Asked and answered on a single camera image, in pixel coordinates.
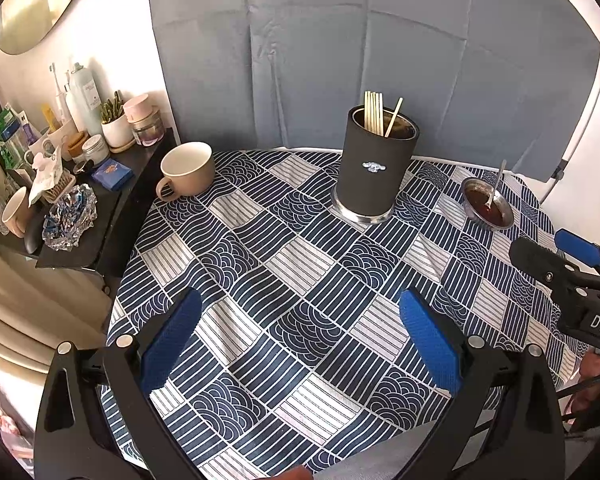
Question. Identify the crumpled foil wrapper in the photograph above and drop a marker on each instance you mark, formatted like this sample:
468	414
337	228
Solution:
74	213

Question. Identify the metal bowl with sauce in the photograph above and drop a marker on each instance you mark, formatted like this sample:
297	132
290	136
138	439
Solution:
485	205

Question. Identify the person right hand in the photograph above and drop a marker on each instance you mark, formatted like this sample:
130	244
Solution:
589	368

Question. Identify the person left hand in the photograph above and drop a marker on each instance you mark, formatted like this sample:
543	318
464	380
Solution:
296	473

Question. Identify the beige ceramic mug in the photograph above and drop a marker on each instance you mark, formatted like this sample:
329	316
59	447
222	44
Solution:
187	170

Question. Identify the blue patterned tablecloth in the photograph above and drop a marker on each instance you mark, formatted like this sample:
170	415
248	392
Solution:
300	356

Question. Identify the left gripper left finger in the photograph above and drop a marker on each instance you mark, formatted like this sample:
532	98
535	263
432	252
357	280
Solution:
72	437

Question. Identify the pink glass jar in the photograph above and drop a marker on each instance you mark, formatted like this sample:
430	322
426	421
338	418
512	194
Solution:
145	120

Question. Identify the small potted succulent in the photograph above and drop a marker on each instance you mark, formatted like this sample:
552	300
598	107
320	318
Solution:
115	127

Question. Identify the grey fabric backdrop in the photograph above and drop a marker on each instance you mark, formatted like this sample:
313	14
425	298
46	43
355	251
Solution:
488	81

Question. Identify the lone wooden chopstick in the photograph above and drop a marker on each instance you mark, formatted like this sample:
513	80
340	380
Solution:
378	114

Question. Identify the blue small box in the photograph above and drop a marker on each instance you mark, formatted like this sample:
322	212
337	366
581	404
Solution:
112	175

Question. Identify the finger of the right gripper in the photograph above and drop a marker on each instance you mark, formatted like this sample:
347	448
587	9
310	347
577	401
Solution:
579	248
577	293

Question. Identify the metal spoon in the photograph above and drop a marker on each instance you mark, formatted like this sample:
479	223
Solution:
494	186

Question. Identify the white round jar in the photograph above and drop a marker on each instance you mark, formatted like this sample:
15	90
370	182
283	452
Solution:
95	149

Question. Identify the black cylindrical utensil holder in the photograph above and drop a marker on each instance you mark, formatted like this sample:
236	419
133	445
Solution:
372	168

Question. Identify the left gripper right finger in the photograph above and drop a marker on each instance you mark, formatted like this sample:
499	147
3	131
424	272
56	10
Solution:
503	421

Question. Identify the white lotion bottle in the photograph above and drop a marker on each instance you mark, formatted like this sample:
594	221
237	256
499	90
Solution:
85	94

